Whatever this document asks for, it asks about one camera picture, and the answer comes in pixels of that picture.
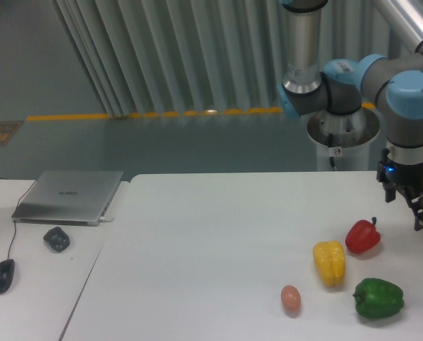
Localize black computer mouse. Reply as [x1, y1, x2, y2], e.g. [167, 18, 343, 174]
[0, 259, 16, 294]

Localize silver closed laptop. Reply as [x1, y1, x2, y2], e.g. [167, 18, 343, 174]
[12, 170, 123, 226]

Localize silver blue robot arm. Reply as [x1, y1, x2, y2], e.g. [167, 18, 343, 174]
[277, 1, 423, 230]

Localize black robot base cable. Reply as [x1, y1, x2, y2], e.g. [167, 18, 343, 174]
[326, 133, 337, 172]

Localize green bell pepper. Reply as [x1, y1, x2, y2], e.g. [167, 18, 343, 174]
[353, 278, 405, 319]

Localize yellow bell pepper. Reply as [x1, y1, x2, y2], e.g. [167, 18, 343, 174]
[312, 241, 346, 287]

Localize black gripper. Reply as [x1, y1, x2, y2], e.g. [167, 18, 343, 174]
[376, 148, 423, 231]

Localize small black gadget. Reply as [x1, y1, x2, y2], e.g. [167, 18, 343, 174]
[43, 227, 70, 253]

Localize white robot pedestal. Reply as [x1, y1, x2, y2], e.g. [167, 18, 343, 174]
[307, 107, 380, 171]

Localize white laptop plug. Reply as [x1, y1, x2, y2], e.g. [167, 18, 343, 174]
[99, 217, 115, 222]

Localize red bell pepper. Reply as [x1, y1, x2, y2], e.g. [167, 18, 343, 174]
[345, 217, 381, 254]

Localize black mouse cable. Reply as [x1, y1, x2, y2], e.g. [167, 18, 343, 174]
[6, 180, 38, 261]

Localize brown egg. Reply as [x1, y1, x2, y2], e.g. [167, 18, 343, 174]
[280, 285, 301, 313]

